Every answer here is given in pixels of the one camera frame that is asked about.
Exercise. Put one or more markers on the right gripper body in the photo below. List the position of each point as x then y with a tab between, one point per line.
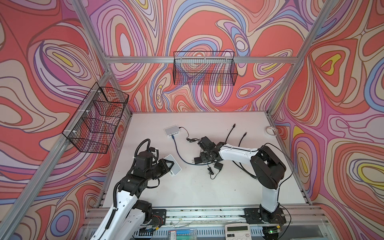
205	157

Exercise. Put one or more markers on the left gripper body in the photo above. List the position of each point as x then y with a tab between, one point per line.
160	169

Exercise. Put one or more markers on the white network switch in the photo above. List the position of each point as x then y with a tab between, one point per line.
171	131
176	168

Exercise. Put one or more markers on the small black adapter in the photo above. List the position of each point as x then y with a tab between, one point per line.
214	165

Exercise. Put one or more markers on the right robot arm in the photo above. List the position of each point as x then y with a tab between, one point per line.
269	169

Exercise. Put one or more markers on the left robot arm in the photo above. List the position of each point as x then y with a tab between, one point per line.
128	213

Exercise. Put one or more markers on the clear plastic box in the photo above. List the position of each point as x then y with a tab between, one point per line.
182	234

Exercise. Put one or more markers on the white calculator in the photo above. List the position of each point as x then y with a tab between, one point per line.
238	231

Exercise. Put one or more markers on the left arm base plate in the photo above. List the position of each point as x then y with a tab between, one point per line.
158	218

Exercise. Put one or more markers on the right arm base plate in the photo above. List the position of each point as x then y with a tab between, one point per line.
262	216

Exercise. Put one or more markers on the black wire basket left wall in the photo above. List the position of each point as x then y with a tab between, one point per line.
100	115

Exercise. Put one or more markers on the black wire basket wall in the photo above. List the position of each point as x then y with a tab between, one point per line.
100	115
204	68

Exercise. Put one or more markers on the black wire basket back wall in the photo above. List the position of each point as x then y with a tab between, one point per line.
204	68

